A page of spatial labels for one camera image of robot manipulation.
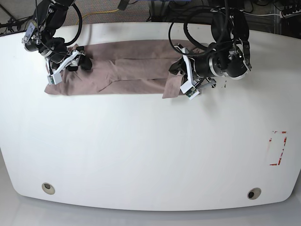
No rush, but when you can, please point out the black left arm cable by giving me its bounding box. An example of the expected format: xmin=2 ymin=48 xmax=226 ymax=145
xmin=168 ymin=0 xmax=238 ymax=57

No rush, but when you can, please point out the mauve T-shirt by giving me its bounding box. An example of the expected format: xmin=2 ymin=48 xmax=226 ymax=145
xmin=44 ymin=39 xmax=206 ymax=99

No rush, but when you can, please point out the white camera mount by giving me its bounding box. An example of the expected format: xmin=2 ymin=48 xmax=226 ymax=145
xmin=47 ymin=46 xmax=85 ymax=85
xmin=175 ymin=43 xmax=217 ymax=101

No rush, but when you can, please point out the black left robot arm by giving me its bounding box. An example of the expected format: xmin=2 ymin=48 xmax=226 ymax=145
xmin=79 ymin=6 xmax=250 ymax=85

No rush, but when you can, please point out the right table grommet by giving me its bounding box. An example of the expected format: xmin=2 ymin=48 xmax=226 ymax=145
xmin=247 ymin=187 xmax=261 ymax=200

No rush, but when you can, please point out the white power strip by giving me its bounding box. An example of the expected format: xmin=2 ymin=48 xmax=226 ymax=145
xmin=280 ymin=0 xmax=301 ymax=18

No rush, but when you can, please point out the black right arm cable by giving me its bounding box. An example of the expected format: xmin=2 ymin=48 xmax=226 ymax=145
xmin=63 ymin=3 xmax=83 ymax=48

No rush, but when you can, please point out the red tape rectangle marking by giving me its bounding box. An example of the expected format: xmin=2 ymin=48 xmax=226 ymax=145
xmin=267 ymin=131 xmax=288 ymax=166

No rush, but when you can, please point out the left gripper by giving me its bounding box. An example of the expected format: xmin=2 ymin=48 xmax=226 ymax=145
xmin=169 ymin=55 xmax=213 ymax=79

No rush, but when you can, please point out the yellow cable on floor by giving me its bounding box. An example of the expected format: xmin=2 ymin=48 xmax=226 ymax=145
xmin=75 ymin=8 xmax=119 ymax=25

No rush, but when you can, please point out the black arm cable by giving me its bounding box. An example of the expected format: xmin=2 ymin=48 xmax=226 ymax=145
xmin=63 ymin=3 xmax=83 ymax=48
xmin=168 ymin=0 xmax=238 ymax=57

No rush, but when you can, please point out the left table grommet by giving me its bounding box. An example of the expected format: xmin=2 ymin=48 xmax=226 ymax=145
xmin=42 ymin=183 xmax=55 ymax=195

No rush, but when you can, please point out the table grommet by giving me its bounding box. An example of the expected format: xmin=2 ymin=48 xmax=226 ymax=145
xmin=247 ymin=187 xmax=261 ymax=200
xmin=42 ymin=183 xmax=55 ymax=195

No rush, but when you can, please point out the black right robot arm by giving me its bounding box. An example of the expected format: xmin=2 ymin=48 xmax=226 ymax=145
xmin=22 ymin=0 xmax=83 ymax=73

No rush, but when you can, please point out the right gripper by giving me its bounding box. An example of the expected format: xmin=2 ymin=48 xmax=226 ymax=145
xmin=44 ymin=50 xmax=92 ymax=72

